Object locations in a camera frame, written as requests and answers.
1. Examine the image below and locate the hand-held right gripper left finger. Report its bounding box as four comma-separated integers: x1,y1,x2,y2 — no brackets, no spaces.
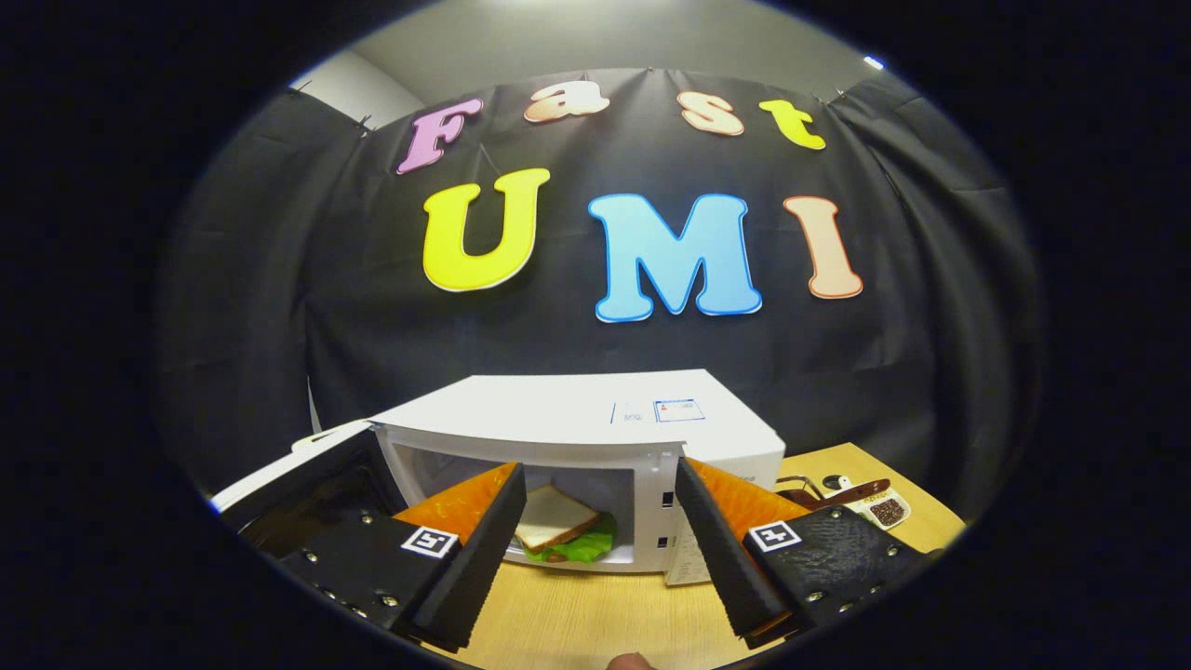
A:
279,462,528,652

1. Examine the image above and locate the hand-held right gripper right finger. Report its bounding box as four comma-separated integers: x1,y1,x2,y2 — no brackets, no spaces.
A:
675,456,931,650

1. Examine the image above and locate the lettuce sandwich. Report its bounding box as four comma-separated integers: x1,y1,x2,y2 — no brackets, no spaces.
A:
512,484,618,565

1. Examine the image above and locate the white microwave oven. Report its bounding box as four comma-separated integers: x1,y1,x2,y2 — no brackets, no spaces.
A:
212,369,787,587

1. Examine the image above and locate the divided white bean plate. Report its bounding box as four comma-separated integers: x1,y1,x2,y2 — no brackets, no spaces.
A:
823,475,913,531

